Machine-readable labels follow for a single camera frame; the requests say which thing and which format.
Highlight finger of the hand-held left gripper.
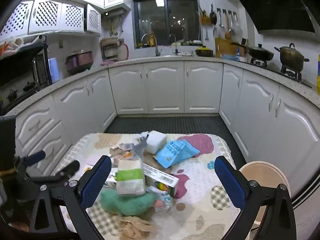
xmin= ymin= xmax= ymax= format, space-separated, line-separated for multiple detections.
xmin=54 ymin=160 xmax=80 ymax=180
xmin=19 ymin=151 xmax=47 ymax=168

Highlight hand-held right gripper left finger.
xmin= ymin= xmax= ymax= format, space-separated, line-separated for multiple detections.
xmin=29 ymin=155 xmax=113 ymax=240

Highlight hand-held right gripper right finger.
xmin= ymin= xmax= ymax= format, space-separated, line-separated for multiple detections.
xmin=214 ymin=155 xmax=297 ymax=240

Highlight beige plastic bin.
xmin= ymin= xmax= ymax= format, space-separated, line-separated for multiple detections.
xmin=239 ymin=161 xmax=292 ymax=230

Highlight green and white packet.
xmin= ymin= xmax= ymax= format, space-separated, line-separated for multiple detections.
xmin=117 ymin=159 xmax=147 ymax=197

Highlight green cloth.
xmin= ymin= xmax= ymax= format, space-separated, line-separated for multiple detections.
xmin=100 ymin=189 xmax=157 ymax=217

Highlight white paper wrapper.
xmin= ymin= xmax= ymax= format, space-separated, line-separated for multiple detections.
xmin=110 ymin=142 xmax=135 ymax=160

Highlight grey foil packet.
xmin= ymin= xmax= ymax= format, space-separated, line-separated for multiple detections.
xmin=132 ymin=131 xmax=150 ymax=160

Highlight brown paper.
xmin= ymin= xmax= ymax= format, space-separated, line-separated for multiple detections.
xmin=117 ymin=216 xmax=157 ymax=239

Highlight blue packet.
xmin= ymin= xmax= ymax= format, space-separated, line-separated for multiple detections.
xmin=152 ymin=140 xmax=200 ymax=169

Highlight white barcode carton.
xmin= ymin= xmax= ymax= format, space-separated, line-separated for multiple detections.
xmin=142 ymin=164 xmax=180 ymax=198

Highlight small blue white wrapper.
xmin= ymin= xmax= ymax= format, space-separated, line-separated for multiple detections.
xmin=155 ymin=192 xmax=173 ymax=209

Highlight white foam block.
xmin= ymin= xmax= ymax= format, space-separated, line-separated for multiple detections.
xmin=146 ymin=130 xmax=168 ymax=154

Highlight patterned blanket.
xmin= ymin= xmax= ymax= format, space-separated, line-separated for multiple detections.
xmin=56 ymin=132 xmax=242 ymax=240

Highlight black microwave oven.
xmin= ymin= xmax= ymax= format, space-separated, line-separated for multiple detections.
xmin=0 ymin=42 xmax=49 ymax=88

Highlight stack of blue cups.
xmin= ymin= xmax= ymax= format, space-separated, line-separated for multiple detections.
xmin=48 ymin=57 xmax=60 ymax=83

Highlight purple rice cooker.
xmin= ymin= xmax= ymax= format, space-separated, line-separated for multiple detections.
xmin=65 ymin=51 xmax=94 ymax=75

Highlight white base cabinets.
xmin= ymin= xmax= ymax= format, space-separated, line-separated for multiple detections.
xmin=15 ymin=60 xmax=320 ymax=205

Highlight gas stove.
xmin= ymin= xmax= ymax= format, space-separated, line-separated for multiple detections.
xmin=250 ymin=57 xmax=313 ymax=88

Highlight dish rack with clay pot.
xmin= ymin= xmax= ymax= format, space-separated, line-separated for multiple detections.
xmin=100 ymin=37 xmax=125 ymax=62

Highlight black pot with yellow lid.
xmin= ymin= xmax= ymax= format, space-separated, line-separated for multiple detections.
xmin=195 ymin=46 xmax=214 ymax=57

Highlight black wok with lid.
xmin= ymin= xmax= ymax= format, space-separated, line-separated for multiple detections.
xmin=247 ymin=44 xmax=274 ymax=62

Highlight wooden cutting board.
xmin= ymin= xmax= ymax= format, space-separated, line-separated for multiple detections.
xmin=215 ymin=37 xmax=240 ymax=59

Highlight brass stockpot with lid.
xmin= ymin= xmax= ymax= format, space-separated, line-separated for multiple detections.
xmin=274 ymin=43 xmax=310 ymax=72

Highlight curved steel faucet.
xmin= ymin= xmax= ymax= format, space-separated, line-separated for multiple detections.
xmin=141 ymin=34 xmax=160 ymax=57

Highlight slim steel faucet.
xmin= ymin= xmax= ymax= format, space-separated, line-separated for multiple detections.
xmin=170 ymin=34 xmax=182 ymax=55

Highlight steel strainer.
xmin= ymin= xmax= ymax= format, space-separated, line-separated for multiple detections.
xmin=229 ymin=11 xmax=237 ymax=37

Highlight steel skimmer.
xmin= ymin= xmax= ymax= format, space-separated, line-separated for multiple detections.
xmin=234 ymin=12 xmax=243 ymax=37

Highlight yellow chopstick holder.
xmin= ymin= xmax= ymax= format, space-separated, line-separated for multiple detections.
xmin=199 ymin=5 xmax=213 ymax=25

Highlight dark kitchen window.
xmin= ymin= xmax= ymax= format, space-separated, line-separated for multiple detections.
xmin=134 ymin=0 xmax=200 ymax=49

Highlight black range hood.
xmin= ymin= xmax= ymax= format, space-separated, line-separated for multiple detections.
xmin=231 ymin=0 xmax=317 ymax=34

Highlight white lattice wall cabinet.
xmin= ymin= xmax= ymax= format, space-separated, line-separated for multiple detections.
xmin=0 ymin=0 xmax=102 ymax=37

